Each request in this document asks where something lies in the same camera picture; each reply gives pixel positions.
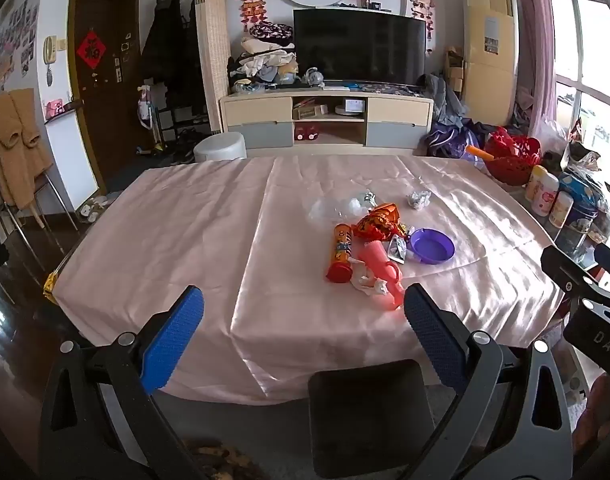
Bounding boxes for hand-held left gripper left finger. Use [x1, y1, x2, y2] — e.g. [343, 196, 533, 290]
[37, 285, 206, 480]

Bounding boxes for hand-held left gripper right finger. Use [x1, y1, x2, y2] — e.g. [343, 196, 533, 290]
[404, 284, 573, 480]

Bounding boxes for clear plastic bag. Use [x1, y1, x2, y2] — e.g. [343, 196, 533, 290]
[309, 194, 368, 222]

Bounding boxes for person's right hand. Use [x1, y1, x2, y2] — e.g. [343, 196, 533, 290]
[572, 374, 610, 463]

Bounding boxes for white labelled bottle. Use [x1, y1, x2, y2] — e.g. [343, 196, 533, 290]
[525, 165, 550, 203]
[532, 172, 560, 217]
[548, 191, 576, 230]

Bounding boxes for blue patterned bag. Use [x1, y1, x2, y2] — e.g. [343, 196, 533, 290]
[559, 167, 610, 243]

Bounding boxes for pink plastic bottle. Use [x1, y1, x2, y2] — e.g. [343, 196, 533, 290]
[357, 241, 404, 312]

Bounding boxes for purple plastic bowl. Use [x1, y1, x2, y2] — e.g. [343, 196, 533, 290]
[407, 228, 456, 266]

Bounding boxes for silver snack packet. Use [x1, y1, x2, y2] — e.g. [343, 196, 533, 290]
[388, 234, 410, 263]

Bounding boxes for black chair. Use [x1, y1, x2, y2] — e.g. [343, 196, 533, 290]
[307, 359, 438, 480]

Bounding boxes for pink tablecloth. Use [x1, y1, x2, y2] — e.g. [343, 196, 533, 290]
[44, 154, 566, 407]

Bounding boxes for red plastic basket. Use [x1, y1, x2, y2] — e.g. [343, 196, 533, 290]
[484, 127, 542, 187]

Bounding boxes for red snack can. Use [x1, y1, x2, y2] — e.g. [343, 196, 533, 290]
[326, 223, 356, 285]

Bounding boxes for orange crumpled bag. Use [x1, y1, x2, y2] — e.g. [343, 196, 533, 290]
[354, 203, 402, 242]

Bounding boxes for purple bag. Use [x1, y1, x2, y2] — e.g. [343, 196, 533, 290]
[425, 120, 473, 158]

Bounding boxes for white round stool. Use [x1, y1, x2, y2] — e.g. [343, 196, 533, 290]
[193, 132, 247, 163]

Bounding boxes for white board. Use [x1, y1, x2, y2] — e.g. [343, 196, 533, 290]
[44, 110, 102, 212]

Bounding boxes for grey clothes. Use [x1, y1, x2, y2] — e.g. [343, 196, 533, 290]
[424, 73, 468, 128]

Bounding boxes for window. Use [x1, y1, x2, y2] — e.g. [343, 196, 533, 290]
[547, 0, 610, 156]

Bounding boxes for pink curtain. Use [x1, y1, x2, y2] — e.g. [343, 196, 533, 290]
[510, 0, 558, 133]

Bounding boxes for pink white hanging bag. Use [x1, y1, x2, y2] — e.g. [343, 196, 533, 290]
[137, 85, 156, 130]

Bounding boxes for cardboard covered cabinet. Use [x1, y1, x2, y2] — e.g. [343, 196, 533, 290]
[460, 0, 520, 128]

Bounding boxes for beige grey television cabinet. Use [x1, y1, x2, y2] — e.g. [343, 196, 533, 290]
[220, 85, 434, 157]

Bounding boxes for tan coat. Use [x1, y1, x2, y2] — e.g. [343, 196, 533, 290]
[0, 87, 53, 211]

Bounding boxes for cardboard box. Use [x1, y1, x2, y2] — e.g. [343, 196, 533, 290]
[292, 102, 330, 121]

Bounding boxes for dark brown door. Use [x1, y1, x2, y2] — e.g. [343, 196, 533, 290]
[67, 0, 158, 187]

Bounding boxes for dark coats on rack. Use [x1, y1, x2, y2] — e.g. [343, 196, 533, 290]
[141, 0, 206, 116]

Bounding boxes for pile of clothes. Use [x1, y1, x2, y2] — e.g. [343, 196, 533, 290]
[227, 22, 326, 95]

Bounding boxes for woven folding screen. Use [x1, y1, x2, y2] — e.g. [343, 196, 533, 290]
[194, 0, 230, 133]

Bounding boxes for red diamond door sticker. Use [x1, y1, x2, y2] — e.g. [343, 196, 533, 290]
[76, 30, 108, 71]

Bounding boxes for black television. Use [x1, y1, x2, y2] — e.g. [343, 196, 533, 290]
[292, 8, 428, 86]

